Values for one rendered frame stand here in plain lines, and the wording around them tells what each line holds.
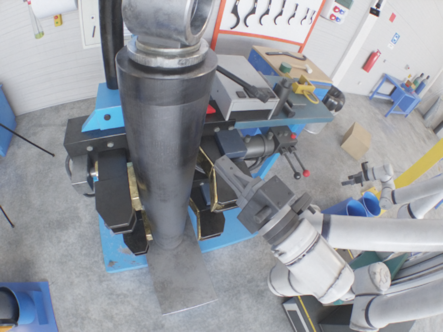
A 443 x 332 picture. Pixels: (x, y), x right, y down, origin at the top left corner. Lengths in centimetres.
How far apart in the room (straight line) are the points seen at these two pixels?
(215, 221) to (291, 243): 90
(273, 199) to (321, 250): 13
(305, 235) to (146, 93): 37
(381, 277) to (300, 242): 80
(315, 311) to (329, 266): 129
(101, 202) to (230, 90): 66
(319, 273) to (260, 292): 143
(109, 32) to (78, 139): 41
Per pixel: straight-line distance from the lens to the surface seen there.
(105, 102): 81
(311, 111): 127
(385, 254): 157
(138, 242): 118
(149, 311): 168
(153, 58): 37
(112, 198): 76
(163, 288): 151
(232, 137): 90
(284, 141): 102
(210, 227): 121
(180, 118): 42
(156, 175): 58
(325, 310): 172
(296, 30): 323
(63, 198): 209
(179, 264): 152
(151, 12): 36
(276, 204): 33
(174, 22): 34
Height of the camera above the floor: 166
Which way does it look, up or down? 53 degrees down
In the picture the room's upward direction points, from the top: 20 degrees clockwise
